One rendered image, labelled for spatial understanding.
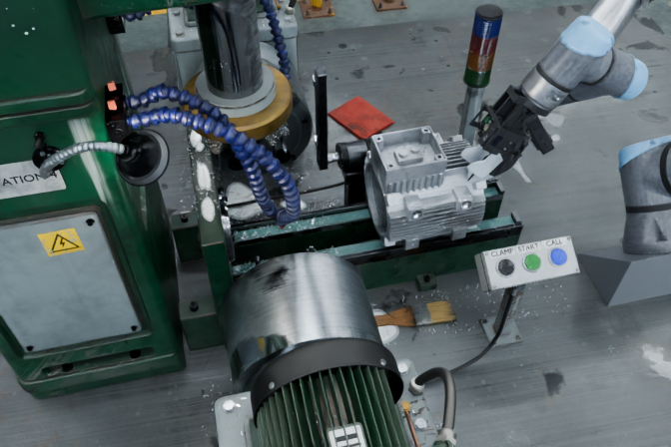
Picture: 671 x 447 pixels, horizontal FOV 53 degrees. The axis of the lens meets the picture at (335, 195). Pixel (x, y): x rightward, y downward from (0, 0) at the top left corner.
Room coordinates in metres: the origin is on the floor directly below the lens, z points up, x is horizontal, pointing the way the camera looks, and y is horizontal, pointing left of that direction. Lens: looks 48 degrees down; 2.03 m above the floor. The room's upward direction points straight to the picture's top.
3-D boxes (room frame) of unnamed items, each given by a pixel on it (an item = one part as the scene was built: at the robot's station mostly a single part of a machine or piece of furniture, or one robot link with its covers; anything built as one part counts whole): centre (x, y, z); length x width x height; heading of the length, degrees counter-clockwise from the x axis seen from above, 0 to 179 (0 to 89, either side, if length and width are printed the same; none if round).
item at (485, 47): (1.29, -0.34, 1.14); 0.06 x 0.06 x 0.04
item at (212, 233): (0.84, 0.27, 0.97); 0.30 x 0.11 x 0.34; 13
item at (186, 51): (1.46, 0.26, 0.99); 0.35 x 0.31 x 0.37; 13
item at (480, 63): (1.29, -0.34, 1.10); 0.06 x 0.06 x 0.04
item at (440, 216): (0.95, -0.18, 1.01); 0.20 x 0.19 x 0.19; 104
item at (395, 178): (0.94, -0.14, 1.11); 0.12 x 0.11 x 0.07; 104
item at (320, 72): (1.04, 0.03, 1.12); 0.04 x 0.03 x 0.26; 103
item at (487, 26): (1.29, -0.34, 1.19); 0.06 x 0.06 x 0.04
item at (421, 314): (0.78, -0.15, 0.80); 0.21 x 0.05 x 0.01; 100
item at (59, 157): (0.59, 0.29, 1.46); 0.18 x 0.11 x 0.13; 103
